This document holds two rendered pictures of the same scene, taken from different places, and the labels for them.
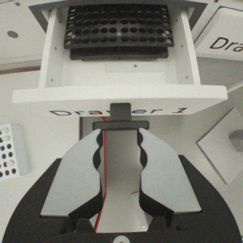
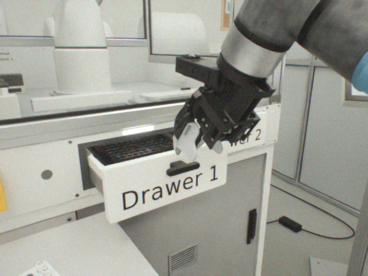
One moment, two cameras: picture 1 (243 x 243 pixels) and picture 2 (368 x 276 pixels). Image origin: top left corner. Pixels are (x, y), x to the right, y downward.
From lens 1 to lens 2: 48 cm
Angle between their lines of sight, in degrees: 65
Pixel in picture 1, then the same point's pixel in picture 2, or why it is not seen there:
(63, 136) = (122, 260)
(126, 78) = not seen: hidden behind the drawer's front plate
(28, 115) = (59, 265)
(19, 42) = (46, 186)
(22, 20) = (65, 157)
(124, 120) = (183, 164)
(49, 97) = (134, 161)
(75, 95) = (149, 157)
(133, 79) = not seen: hidden behind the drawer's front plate
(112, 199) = not seen: outside the picture
